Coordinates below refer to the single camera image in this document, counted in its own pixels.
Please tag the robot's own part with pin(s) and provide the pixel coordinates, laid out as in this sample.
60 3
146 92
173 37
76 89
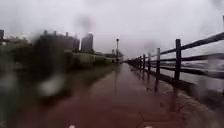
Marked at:
71 126
148 127

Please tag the stone kerb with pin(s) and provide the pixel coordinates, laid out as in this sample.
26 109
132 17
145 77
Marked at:
186 90

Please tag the street lamp pole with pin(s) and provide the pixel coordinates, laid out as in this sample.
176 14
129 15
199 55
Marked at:
117 50

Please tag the tall grey building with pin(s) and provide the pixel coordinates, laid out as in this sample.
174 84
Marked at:
87 42

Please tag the grey water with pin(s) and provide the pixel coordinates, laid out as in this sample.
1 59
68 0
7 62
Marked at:
206 80

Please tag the wide grey building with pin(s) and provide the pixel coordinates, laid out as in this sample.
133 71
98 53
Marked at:
61 41

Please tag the dark wooden rail fence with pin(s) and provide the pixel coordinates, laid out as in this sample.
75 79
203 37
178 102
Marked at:
177 60

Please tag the red wet path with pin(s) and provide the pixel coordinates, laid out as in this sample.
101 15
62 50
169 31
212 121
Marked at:
123 100

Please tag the grass strip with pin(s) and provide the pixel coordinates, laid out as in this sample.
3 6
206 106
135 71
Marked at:
90 75

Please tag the green bushes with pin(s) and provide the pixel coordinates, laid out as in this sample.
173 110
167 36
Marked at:
83 60

